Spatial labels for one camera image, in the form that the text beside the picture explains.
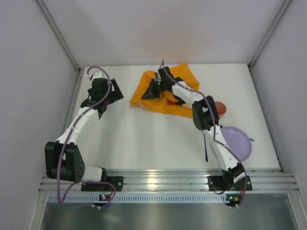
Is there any pink plastic cup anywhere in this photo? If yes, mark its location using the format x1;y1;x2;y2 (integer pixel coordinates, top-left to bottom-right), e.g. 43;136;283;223
214;101;227;118

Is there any orange Mickey Mouse cloth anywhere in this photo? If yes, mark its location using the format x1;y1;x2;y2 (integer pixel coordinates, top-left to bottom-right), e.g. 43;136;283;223
130;63;200;118

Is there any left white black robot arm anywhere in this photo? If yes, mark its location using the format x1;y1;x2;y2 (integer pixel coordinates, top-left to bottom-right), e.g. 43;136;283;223
45;77;123;183

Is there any slotted grey cable duct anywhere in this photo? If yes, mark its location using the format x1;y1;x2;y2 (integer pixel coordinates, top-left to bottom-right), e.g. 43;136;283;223
47;194;243;204

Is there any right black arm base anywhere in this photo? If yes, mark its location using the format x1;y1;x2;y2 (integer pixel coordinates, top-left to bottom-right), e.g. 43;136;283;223
207;175;245;192

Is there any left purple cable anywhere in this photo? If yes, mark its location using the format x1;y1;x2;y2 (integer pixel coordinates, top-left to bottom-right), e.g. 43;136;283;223
57;66;117;211

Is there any lilac plastic plate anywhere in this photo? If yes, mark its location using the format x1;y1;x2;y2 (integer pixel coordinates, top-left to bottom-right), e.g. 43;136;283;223
221;126;252;162

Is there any aluminium mounting rail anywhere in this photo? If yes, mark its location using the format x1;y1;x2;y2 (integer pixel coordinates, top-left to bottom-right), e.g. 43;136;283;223
38;169;299;192

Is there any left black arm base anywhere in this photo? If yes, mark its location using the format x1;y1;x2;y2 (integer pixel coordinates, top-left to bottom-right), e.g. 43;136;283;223
81;176;124;192

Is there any purple cable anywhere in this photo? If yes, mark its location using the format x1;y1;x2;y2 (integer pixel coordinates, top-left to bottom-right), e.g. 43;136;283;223
57;66;117;211
160;59;248;208

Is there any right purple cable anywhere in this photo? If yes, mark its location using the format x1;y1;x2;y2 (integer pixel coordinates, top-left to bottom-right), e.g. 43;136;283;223
160;59;248;208

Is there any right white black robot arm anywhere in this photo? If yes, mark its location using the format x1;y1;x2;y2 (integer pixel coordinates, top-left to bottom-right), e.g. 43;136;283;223
142;66;248;188

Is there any blue plastic fork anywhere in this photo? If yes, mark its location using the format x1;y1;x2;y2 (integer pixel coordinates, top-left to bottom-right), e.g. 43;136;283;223
202;131;209;162

